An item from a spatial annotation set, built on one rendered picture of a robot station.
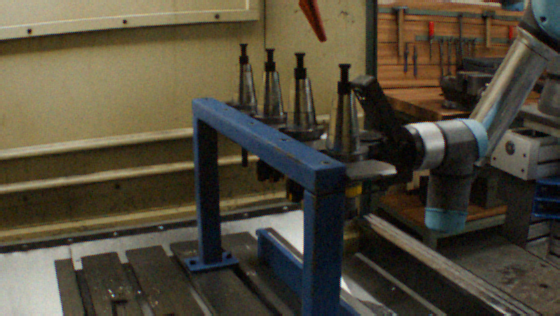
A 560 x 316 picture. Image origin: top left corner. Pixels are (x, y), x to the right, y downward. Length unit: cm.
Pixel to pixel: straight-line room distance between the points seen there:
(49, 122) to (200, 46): 40
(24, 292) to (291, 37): 89
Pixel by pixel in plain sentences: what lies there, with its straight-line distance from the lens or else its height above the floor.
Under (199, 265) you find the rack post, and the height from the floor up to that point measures 91.
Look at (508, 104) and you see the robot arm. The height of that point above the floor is 124.
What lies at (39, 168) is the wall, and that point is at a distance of 133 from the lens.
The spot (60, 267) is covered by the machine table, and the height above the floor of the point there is 90.
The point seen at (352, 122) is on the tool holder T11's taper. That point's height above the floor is 126.
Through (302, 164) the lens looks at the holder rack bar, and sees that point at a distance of 63.
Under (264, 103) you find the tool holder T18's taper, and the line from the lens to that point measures 87.
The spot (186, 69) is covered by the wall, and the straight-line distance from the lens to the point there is 134.
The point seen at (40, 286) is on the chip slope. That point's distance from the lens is 131.
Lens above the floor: 141
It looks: 16 degrees down
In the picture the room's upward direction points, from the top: straight up
